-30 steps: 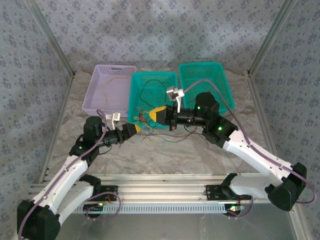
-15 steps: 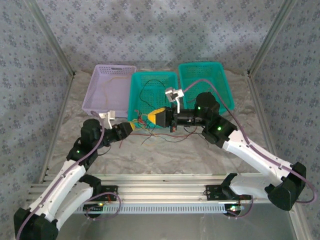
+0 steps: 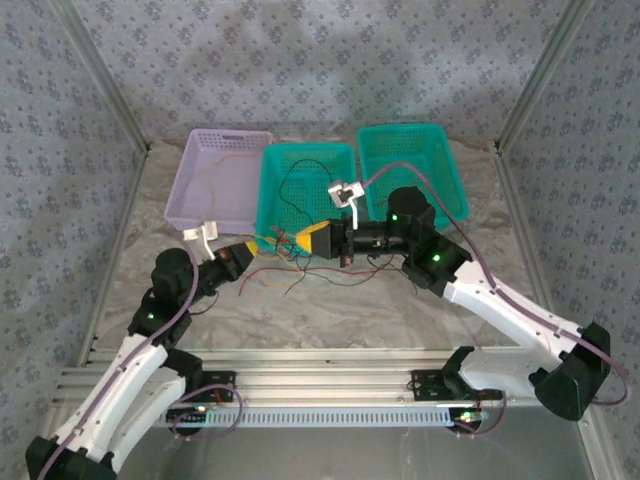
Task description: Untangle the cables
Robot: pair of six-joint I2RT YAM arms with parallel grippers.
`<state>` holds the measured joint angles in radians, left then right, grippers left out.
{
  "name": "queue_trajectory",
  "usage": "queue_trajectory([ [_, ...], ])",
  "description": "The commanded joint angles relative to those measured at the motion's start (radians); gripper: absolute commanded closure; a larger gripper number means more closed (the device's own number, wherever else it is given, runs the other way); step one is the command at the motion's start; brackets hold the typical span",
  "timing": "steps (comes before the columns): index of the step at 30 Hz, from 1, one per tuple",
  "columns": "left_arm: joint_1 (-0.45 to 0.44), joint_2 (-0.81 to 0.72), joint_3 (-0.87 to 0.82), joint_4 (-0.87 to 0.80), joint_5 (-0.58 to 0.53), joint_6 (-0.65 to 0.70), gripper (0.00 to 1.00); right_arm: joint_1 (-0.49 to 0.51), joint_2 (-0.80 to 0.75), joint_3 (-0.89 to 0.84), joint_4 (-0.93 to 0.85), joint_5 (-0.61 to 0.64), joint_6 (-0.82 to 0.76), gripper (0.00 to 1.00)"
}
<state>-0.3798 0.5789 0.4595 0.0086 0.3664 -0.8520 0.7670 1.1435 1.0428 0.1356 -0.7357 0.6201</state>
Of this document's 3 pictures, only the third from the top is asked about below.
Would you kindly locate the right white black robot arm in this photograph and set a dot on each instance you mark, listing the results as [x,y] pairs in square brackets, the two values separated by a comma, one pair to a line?
[500,310]

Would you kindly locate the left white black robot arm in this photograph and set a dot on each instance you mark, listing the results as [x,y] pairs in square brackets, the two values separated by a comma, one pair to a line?
[130,385]

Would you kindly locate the teal plastic basket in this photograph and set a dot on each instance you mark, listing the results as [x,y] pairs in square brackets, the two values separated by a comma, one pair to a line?
[400,145]
[310,200]

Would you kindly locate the lilac plastic basket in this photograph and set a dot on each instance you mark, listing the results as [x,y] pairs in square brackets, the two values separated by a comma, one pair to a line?
[235,200]

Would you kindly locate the marbled table cover sheet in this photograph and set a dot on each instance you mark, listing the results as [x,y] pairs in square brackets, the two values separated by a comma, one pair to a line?
[350,320]

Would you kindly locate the small controller board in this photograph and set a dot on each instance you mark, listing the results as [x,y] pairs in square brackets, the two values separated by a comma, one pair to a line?
[470,416]
[187,415]

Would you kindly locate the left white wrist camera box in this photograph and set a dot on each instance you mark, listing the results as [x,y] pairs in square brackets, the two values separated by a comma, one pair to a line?
[205,231]

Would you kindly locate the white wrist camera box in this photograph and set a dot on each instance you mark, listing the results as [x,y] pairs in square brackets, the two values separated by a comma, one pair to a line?
[205,231]
[345,192]

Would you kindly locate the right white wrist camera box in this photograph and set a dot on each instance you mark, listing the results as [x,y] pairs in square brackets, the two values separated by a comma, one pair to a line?
[345,192]

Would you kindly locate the aluminium side rail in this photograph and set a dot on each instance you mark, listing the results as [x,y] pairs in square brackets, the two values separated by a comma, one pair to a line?
[127,210]
[517,210]

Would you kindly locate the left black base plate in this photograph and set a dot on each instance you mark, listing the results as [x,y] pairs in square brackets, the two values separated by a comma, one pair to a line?
[220,385]

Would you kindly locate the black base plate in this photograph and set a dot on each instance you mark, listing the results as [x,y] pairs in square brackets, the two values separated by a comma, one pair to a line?
[425,387]
[220,385]

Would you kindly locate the aluminium mounting rail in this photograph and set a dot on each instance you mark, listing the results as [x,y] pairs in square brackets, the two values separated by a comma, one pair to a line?
[325,370]

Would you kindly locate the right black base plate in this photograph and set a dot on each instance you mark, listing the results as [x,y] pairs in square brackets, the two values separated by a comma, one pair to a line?
[425,387]

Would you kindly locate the aluminium frame post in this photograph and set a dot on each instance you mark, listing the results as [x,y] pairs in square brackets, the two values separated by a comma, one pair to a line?
[544,75]
[104,75]

